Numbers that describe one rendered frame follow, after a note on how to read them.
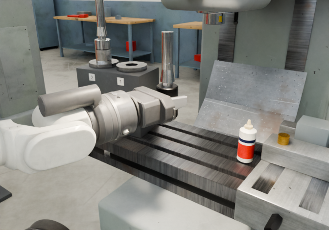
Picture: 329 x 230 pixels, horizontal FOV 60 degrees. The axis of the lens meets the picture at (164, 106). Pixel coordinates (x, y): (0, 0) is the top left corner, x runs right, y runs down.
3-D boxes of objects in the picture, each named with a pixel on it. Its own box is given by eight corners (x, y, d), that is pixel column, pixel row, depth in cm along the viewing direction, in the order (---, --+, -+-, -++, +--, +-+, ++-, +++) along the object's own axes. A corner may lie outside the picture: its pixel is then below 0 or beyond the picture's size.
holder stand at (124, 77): (140, 138, 83) (138, 71, 76) (82, 124, 92) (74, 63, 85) (159, 123, 94) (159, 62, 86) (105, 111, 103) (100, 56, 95)
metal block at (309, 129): (323, 157, 58) (329, 130, 56) (292, 148, 61) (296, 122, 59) (327, 147, 62) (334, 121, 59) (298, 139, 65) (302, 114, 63)
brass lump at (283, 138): (286, 146, 57) (288, 138, 56) (275, 143, 58) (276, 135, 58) (290, 142, 59) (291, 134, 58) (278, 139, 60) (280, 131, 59)
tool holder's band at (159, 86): (181, 92, 60) (181, 87, 60) (160, 94, 59) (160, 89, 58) (173, 85, 64) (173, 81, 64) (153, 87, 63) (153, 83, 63)
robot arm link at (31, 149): (96, 157, 48) (8, 183, 39) (73, 134, 54) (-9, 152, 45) (99, 123, 45) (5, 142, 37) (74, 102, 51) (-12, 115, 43)
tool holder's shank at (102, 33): (107, 39, 84) (105, -1, 80) (97, 39, 83) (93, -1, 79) (107, 37, 87) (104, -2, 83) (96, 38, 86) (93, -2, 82)
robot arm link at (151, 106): (176, 89, 54) (123, 103, 47) (176, 135, 58) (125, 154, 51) (137, 76, 63) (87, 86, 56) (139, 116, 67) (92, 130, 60)
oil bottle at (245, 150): (249, 165, 71) (254, 124, 67) (234, 160, 73) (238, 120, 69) (255, 157, 74) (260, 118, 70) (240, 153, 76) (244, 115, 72)
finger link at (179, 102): (184, 106, 63) (162, 113, 59) (184, 92, 62) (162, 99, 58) (189, 108, 62) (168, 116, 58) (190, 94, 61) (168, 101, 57)
